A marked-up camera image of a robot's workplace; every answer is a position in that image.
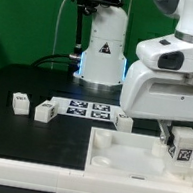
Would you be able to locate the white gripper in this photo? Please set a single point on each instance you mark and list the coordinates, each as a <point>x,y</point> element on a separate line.
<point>160,96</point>

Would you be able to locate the white square table top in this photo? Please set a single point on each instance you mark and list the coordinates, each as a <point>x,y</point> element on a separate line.
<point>130,155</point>

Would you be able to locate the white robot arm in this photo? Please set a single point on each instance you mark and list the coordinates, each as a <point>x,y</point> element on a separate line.
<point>172,53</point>

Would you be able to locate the white sheet with markers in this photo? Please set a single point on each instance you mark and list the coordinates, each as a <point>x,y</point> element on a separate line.
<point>86,109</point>

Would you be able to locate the white front fence rail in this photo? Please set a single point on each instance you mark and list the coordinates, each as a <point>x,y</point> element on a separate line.
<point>60,180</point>

